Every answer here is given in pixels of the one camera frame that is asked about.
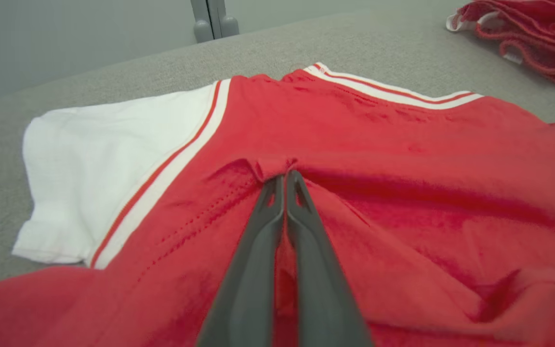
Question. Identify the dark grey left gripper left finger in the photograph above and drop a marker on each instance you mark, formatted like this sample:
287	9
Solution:
248	289

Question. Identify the red shorts with white stripe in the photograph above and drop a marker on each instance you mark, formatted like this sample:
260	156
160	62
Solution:
547	33

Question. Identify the grey partition post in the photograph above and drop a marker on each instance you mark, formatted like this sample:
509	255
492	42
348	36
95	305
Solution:
215	19

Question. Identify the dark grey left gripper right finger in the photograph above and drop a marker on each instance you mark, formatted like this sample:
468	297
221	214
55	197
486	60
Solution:
321	299

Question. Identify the red white basketball jersey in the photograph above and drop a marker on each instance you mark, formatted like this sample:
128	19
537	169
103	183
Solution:
427	168

